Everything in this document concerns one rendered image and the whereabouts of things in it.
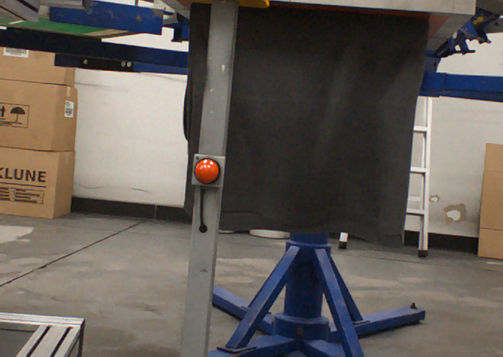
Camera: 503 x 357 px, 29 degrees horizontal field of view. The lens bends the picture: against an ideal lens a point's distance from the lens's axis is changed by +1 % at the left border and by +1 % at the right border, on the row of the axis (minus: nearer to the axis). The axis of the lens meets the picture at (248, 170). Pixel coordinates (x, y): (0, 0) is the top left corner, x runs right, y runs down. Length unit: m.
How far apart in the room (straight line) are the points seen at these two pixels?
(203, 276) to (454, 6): 0.64
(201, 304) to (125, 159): 5.08
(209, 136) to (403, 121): 0.43
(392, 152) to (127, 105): 4.89
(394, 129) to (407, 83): 0.09
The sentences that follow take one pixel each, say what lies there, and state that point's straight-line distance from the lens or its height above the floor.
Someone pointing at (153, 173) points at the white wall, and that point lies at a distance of 6.63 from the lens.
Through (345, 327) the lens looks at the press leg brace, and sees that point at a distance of 3.00.
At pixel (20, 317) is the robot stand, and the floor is 0.23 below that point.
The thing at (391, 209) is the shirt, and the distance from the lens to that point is 1.86.
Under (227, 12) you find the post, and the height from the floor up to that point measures 0.91.
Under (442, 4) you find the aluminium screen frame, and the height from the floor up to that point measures 0.97.
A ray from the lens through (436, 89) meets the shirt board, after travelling 2.99.
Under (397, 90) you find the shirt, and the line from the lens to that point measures 1.85.
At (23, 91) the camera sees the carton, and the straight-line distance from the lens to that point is 6.35.
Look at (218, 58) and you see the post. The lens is 1.58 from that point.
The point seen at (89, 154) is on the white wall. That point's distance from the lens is 6.72.
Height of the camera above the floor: 0.74
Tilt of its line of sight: 3 degrees down
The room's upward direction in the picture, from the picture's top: 5 degrees clockwise
